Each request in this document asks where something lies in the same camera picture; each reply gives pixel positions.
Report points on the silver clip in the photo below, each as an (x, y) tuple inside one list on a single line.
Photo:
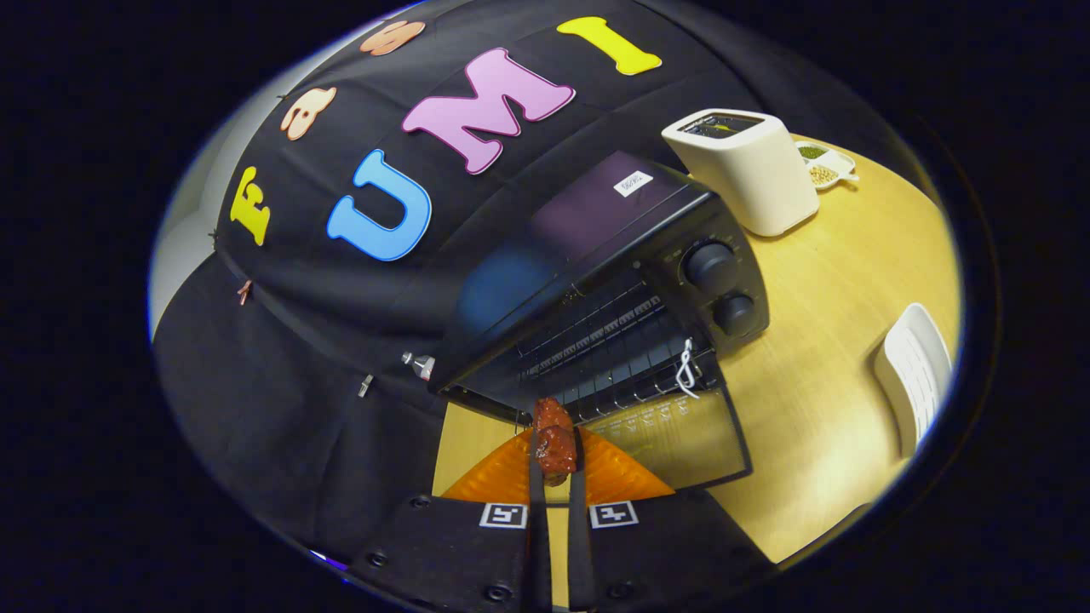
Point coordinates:
[(365, 385)]

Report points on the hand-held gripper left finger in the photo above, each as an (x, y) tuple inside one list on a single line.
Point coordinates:
[(539, 545)]

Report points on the black toaster oven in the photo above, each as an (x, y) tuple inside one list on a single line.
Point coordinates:
[(596, 213)]

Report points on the clear plastic bottle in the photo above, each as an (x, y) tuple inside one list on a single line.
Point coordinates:
[(421, 366)]

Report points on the brown meat piece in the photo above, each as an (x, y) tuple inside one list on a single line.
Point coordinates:
[(553, 447)]

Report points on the white pop-up toaster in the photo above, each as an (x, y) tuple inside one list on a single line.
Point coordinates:
[(758, 187)]

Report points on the white ribbed dish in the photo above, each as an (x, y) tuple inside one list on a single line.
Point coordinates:
[(915, 375)]

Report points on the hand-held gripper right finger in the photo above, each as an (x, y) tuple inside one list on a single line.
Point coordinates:
[(579, 545)]

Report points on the copper clip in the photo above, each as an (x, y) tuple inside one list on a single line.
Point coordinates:
[(244, 291)]

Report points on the white dish with beans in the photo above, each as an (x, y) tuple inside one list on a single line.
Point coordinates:
[(822, 174)]

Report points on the black backdrop cloth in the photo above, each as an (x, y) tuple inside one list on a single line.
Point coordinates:
[(298, 383)]

